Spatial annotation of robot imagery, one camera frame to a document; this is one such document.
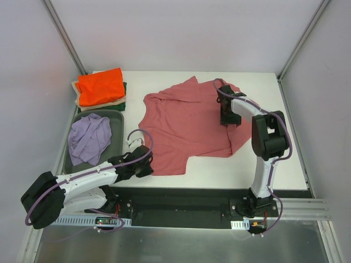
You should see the pink t shirt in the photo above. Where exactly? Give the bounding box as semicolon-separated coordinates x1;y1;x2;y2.
139;76;251;176

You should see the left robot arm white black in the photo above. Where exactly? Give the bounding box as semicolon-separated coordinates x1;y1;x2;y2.
20;145;153;230

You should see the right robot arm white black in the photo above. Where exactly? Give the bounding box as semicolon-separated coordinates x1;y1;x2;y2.
216;84;292;218

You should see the grey plastic bin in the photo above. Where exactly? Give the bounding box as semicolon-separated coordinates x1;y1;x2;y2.
63;110;124;174

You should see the lilac crumpled t shirt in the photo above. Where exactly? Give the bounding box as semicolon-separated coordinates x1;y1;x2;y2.
68;113;112;166

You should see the beige folded t shirt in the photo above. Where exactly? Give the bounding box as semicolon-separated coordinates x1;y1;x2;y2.
71;81;127;112

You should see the orange folded t shirt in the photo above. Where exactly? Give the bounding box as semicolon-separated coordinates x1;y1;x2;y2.
76;68;126;107

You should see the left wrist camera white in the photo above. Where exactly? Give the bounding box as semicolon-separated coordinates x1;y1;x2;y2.
126;138;144;147

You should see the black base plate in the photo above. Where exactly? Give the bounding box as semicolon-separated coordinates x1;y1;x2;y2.
83;187;279;228

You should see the left white cable duct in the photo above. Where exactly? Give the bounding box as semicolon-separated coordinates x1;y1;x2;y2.
52;215;122;227

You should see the white cable duct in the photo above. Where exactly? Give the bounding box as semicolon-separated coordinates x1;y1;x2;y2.
230;219;250;231
52;215;122;227

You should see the right white cable duct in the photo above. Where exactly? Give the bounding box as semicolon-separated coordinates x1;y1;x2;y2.
230;219;250;231

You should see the aluminium rail front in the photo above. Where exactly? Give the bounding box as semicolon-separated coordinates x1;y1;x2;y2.
282;198;331;221

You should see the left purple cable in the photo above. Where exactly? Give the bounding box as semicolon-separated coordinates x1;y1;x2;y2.
25;129;155;233

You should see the right aluminium frame post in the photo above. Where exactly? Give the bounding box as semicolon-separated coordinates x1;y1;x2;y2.
277;0;332;83

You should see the aluminium frame post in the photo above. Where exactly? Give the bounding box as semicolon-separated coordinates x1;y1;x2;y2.
277;0;332;83
41;0;87;75

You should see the left aluminium frame post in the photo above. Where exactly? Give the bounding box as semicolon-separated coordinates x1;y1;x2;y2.
41;0;87;75

